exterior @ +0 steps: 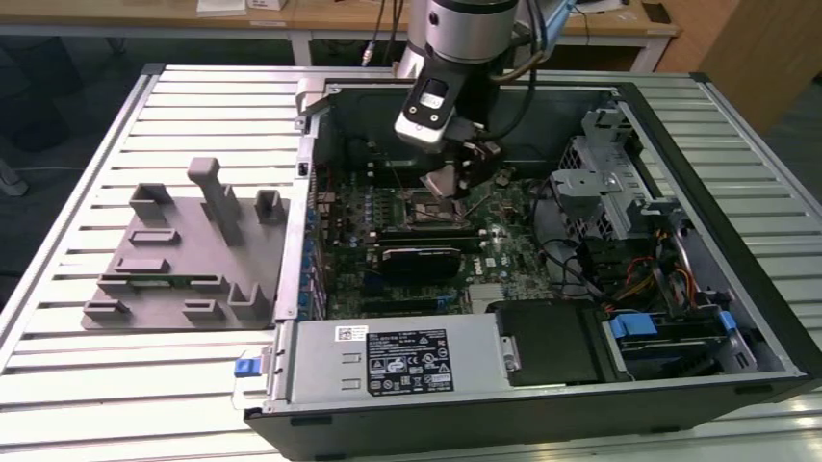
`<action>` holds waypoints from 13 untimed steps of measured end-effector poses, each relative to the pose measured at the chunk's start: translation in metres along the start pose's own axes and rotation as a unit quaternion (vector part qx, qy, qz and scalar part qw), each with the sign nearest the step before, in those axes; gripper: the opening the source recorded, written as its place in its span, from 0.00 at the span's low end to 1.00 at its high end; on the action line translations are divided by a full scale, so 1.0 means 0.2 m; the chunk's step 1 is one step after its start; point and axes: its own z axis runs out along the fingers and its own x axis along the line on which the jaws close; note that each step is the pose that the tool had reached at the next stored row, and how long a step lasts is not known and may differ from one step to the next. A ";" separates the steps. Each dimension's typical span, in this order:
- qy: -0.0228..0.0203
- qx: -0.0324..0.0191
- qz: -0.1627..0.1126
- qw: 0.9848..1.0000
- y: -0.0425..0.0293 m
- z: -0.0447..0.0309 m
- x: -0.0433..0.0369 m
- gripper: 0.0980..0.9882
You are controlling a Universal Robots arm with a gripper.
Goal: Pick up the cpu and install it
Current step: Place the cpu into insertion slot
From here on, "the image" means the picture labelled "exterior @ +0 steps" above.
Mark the blue plastic clip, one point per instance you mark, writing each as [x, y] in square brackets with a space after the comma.
[727, 322]

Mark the black graphics card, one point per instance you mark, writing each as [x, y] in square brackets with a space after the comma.
[418, 264]

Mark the wooden desk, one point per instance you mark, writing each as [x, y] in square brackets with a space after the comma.
[128, 19]

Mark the silver power supply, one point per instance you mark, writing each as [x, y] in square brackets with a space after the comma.
[320, 356]

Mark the metal drive cage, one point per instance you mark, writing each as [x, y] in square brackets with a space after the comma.
[597, 192]

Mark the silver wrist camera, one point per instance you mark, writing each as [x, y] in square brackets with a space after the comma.
[423, 113]

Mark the CPU socket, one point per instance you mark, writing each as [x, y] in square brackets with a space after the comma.
[430, 214]

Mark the thin locking lever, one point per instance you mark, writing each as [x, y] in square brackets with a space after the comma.
[401, 179]
[477, 207]

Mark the white box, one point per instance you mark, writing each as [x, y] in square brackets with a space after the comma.
[266, 4]
[222, 5]

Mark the hard disk in blue carrier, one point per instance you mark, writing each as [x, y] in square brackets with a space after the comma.
[633, 325]

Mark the grey parts rack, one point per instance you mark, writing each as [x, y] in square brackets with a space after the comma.
[192, 269]

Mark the silver chipset heatsink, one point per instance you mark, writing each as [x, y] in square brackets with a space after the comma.
[490, 294]

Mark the black phone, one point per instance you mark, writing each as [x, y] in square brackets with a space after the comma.
[658, 12]

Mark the round coin battery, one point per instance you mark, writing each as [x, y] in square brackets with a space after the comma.
[506, 177]

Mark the black open PC case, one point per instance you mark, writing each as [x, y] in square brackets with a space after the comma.
[450, 428]

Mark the green motherboard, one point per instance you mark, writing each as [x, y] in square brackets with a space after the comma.
[514, 274]

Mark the black expansion slot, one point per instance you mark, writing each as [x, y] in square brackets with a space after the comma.
[398, 306]

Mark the silver CPU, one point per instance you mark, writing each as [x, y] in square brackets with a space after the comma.
[439, 184]

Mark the black office chair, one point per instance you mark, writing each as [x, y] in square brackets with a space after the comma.
[39, 96]

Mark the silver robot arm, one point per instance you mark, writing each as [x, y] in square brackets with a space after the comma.
[462, 29]

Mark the wooden cabinet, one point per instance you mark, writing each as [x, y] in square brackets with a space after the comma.
[758, 48]

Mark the green RAM stick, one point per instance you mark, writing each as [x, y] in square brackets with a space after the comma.
[183, 280]

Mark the blue case latch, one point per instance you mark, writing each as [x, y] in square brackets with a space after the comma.
[247, 367]

